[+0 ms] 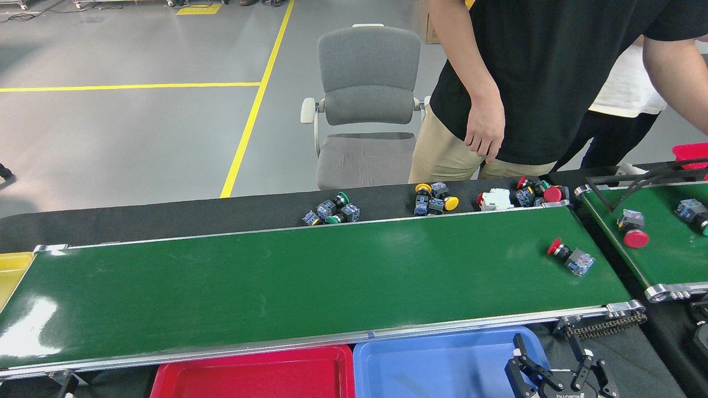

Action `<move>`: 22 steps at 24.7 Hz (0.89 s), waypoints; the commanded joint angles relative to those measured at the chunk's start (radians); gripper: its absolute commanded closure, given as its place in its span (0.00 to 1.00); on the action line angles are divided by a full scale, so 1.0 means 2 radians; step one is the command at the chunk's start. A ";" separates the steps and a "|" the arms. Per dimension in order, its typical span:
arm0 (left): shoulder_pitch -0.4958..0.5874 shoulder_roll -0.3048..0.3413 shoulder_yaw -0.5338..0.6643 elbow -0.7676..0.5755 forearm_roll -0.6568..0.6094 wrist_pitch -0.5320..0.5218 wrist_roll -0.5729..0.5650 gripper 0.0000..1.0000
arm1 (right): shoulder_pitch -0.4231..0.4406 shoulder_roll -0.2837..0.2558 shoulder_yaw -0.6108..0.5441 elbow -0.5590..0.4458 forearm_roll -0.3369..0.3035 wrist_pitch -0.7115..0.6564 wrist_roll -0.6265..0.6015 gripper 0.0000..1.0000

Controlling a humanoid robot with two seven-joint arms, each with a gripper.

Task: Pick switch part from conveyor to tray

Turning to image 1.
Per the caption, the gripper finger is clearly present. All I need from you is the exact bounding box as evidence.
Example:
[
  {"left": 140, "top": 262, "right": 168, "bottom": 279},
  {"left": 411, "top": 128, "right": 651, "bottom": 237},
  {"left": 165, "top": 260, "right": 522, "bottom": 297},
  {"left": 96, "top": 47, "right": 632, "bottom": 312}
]
[
  {"left": 57, "top": 375, "right": 84, "bottom": 398},
  {"left": 504, "top": 333, "right": 560, "bottom": 398},
  {"left": 569, "top": 349, "right": 621, "bottom": 398}
]

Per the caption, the white circuit breaker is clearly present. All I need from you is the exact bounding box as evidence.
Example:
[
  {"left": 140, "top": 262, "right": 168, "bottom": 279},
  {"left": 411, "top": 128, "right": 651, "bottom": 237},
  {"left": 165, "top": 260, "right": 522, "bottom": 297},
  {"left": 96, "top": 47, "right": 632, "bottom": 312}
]
[{"left": 477, "top": 188, "right": 516, "bottom": 212}]

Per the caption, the blue plastic tray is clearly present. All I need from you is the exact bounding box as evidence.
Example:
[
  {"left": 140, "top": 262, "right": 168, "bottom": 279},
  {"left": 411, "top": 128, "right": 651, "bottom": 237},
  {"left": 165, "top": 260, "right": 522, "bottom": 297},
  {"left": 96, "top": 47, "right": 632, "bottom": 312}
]
[{"left": 353, "top": 326, "right": 554, "bottom": 398}]

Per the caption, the red bin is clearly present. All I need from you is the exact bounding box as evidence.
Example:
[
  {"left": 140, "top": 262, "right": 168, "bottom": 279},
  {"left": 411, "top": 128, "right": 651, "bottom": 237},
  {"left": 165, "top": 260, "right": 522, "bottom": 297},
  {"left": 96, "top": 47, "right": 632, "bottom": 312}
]
[{"left": 672, "top": 143, "right": 708, "bottom": 180}]

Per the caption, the person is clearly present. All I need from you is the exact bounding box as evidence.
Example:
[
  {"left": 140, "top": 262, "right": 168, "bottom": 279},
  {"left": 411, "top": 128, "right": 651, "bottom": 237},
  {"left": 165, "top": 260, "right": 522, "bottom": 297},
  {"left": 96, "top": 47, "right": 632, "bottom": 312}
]
[
  {"left": 408, "top": 0, "right": 708, "bottom": 184},
  {"left": 550, "top": 34, "right": 708, "bottom": 173}
]

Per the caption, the small red push button switch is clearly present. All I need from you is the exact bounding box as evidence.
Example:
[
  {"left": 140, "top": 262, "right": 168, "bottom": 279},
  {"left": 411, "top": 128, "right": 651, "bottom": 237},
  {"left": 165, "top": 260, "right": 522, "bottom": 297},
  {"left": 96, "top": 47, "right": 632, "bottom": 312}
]
[{"left": 516, "top": 176, "right": 535, "bottom": 208}]

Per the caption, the black drive chain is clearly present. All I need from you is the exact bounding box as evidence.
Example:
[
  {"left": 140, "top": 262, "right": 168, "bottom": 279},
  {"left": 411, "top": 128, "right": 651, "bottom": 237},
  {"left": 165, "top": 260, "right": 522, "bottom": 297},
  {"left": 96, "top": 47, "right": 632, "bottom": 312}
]
[{"left": 555, "top": 310, "right": 649, "bottom": 341}]

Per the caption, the long green conveyor belt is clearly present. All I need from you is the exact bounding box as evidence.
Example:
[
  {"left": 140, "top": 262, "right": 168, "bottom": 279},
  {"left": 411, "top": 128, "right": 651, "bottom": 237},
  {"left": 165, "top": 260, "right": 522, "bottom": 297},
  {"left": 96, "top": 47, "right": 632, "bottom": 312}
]
[{"left": 0, "top": 200, "right": 647, "bottom": 382}]

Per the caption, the black cable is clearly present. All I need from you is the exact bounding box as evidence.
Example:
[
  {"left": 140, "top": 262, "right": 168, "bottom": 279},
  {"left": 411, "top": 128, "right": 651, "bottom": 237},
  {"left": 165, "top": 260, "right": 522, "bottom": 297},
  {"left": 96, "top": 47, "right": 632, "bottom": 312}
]
[{"left": 585, "top": 158, "right": 708, "bottom": 213}]

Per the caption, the person's right hand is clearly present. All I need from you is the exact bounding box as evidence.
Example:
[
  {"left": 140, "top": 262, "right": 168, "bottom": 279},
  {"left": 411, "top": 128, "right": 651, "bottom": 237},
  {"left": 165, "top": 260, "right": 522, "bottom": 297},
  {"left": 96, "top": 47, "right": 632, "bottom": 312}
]
[{"left": 465, "top": 91, "right": 506, "bottom": 164}]

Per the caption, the short green conveyor belt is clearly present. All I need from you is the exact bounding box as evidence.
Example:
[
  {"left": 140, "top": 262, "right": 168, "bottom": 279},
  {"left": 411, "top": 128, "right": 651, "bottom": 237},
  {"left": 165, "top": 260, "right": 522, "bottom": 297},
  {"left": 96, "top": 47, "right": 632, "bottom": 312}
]
[{"left": 574, "top": 180, "right": 708, "bottom": 303}]

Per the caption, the grey office chair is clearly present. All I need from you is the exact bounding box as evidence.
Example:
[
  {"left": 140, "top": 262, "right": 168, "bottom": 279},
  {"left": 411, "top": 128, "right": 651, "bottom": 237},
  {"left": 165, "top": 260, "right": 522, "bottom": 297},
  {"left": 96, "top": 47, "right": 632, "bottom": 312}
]
[{"left": 300, "top": 23, "right": 431, "bottom": 191}]

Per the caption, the red plastic tray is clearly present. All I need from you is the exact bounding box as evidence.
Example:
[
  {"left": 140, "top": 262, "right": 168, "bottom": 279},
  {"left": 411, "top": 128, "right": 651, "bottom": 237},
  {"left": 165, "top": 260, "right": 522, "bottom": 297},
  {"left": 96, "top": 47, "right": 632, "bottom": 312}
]
[{"left": 149, "top": 345, "right": 356, "bottom": 398}]

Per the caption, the yellow plastic tray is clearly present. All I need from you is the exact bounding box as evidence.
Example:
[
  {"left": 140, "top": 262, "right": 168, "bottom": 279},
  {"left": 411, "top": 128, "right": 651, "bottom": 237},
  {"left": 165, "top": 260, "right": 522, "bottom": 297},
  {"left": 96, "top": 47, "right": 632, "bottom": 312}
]
[{"left": 0, "top": 252, "right": 35, "bottom": 313}]

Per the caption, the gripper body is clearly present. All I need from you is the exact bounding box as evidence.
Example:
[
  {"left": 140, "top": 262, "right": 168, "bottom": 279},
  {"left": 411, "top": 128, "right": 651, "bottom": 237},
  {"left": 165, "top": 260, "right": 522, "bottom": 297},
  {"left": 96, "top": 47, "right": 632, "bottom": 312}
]
[{"left": 539, "top": 384, "right": 606, "bottom": 398}]

